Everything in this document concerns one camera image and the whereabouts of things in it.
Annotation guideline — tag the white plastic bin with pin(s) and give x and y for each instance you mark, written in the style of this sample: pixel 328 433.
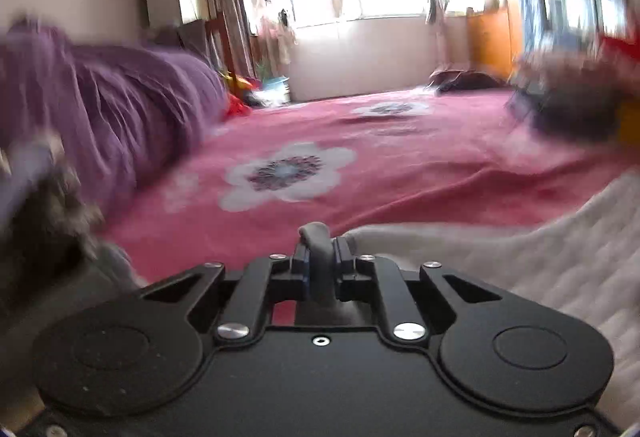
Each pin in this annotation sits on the white plastic bin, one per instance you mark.
pixel 274 93

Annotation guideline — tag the orange wooden cabinet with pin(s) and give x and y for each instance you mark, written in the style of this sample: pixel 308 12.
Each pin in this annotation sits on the orange wooden cabinet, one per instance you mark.
pixel 496 39

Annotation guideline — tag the red green knitted sweater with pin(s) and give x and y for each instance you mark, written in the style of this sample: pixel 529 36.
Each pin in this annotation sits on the red green knitted sweater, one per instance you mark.
pixel 622 56

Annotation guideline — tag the purple duvet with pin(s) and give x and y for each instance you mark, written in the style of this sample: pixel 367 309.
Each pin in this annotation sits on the purple duvet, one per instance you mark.
pixel 124 113

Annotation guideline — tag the dark brown garment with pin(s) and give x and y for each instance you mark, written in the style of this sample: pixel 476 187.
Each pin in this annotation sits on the dark brown garment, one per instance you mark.
pixel 459 81

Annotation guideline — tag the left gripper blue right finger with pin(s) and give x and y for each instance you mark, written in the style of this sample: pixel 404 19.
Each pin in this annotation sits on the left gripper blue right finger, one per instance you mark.
pixel 378 282

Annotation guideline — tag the wooden chair with clothes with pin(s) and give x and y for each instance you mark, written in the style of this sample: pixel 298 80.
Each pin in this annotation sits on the wooden chair with clothes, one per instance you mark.
pixel 205 38

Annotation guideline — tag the white quilted garment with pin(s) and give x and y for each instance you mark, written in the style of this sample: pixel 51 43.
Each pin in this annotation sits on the white quilted garment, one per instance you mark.
pixel 585 264

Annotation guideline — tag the red cloth beside duvet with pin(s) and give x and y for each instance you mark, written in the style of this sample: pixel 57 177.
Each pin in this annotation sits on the red cloth beside duvet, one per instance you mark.
pixel 236 107

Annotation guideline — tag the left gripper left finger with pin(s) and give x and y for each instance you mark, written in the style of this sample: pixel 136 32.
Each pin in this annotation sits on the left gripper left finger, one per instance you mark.
pixel 263 284

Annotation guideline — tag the pink grey folded clothes stack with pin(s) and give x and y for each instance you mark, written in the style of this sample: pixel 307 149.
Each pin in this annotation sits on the pink grey folded clothes stack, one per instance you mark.
pixel 565 94

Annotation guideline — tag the left folded clothes stack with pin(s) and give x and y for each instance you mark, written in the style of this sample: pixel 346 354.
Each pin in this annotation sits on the left folded clothes stack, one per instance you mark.
pixel 52 265

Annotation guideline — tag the pink floral bed blanket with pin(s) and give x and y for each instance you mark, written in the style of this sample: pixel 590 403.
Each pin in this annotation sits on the pink floral bed blanket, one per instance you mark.
pixel 399 157

